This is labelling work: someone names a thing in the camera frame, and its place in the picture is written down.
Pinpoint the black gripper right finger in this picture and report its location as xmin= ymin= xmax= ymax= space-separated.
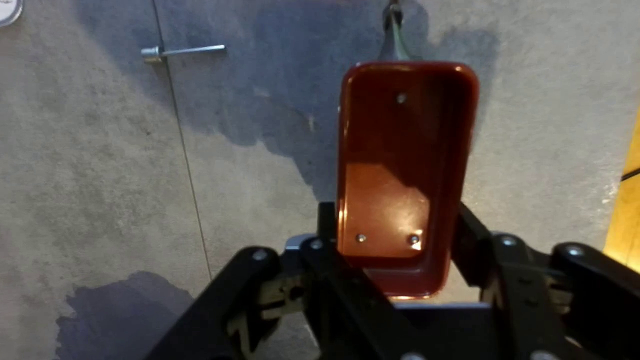
xmin=452 ymin=202 xmax=640 ymax=360

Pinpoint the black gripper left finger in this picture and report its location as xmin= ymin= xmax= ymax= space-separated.
xmin=147 ymin=200 xmax=404 ymax=360

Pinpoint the red toy cart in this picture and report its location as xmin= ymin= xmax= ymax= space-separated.
xmin=334 ymin=0 xmax=482 ymax=300

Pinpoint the small white plate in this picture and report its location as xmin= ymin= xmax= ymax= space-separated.
xmin=0 ymin=0 xmax=26 ymax=30

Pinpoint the metal cabinet handle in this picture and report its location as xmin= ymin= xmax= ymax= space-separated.
xmin=139 ymin=43 xmax=228 ymax=66

